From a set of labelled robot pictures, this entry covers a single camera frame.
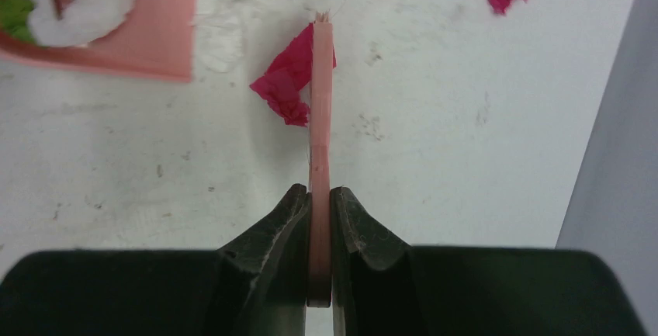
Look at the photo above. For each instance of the green paper scrap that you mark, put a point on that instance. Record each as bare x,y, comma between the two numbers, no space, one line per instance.
28,20

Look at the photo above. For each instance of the pink hand brush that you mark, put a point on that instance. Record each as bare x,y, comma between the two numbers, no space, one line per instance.
321,85

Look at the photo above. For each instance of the white paper scrap by dustpan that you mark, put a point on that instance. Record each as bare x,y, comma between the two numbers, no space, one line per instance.
83,21

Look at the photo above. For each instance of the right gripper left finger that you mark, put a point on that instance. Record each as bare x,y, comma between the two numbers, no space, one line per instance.
261,289

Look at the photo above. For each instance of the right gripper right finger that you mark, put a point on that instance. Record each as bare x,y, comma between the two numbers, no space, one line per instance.
373,292

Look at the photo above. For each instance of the pink plastic dustpan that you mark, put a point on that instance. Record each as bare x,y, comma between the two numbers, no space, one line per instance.
154,42

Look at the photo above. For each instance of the magenta paper scrap by bucket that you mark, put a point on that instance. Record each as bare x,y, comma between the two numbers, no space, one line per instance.
287,75

